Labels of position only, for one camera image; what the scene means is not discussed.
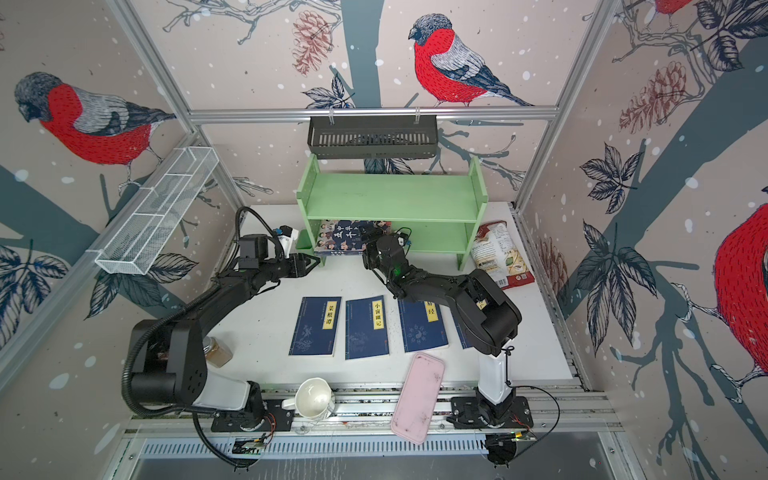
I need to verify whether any white ceramic mug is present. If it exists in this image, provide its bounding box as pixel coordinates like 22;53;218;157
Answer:
281;377;335;421

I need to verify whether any white wire mesh basket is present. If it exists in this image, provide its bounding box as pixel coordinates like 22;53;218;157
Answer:
95;146;219;275

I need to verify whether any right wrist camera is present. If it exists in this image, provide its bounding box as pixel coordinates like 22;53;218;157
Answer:
393;227;412;248

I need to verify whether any blue book far left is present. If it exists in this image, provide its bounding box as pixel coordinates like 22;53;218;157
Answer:
289;297;341;356

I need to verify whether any snack bag red white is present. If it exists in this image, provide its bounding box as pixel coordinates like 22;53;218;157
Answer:
470;220;535;290

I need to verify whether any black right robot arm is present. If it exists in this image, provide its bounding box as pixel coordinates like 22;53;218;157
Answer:
361;226;522;425

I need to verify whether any blue book far right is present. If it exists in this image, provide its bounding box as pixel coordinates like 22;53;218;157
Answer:
453;318;472;349

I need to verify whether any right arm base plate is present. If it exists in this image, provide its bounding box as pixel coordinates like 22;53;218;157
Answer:
446;394;533;430

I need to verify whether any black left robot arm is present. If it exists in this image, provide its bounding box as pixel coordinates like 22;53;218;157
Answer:
121;253;321;418

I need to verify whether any pink rectangular tray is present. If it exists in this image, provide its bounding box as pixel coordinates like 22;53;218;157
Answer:
390;352;445;445

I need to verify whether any green wooden shelf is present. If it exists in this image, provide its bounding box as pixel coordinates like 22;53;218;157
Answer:
295;155;488;270

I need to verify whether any small glass jar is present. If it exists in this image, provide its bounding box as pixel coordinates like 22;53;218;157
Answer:
203;336;233;368

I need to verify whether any black hanging basket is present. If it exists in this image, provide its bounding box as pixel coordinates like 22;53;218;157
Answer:
307;115;439;159

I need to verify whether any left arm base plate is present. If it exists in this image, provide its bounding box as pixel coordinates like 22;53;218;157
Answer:
211;399;295;433

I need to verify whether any colourful cartoon cover book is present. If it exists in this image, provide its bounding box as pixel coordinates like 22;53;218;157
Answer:
314;220;392;255

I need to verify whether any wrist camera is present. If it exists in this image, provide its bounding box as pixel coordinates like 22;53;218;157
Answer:
237;225;299;270
393;227;412;248

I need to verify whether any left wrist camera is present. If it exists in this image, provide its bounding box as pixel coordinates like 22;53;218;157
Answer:
237;225;299;270

